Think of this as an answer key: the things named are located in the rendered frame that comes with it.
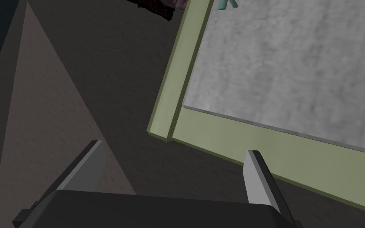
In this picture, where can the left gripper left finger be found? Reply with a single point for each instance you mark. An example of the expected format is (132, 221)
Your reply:
(84, 171)

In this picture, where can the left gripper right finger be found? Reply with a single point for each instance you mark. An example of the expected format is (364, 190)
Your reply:
(260, 183)

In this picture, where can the green table with grey top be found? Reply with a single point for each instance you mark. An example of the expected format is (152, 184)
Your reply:
(280, 72)

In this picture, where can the dark red furniture piece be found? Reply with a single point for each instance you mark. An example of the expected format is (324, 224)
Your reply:
(157, 8)

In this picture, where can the teal scissors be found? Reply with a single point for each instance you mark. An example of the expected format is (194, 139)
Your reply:
(226, 3)

